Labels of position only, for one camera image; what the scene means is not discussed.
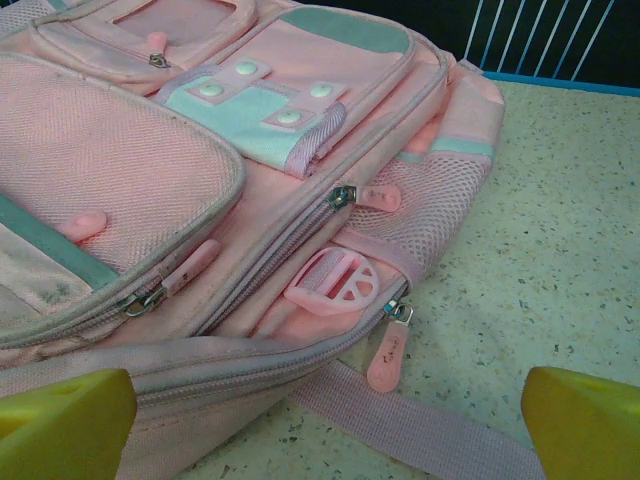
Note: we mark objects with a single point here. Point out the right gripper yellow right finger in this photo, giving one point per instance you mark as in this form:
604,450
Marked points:
585,430

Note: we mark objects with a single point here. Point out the pink student backpack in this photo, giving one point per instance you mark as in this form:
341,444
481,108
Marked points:
100,150

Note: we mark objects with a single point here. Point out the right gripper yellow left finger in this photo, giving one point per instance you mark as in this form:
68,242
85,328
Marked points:
60,430

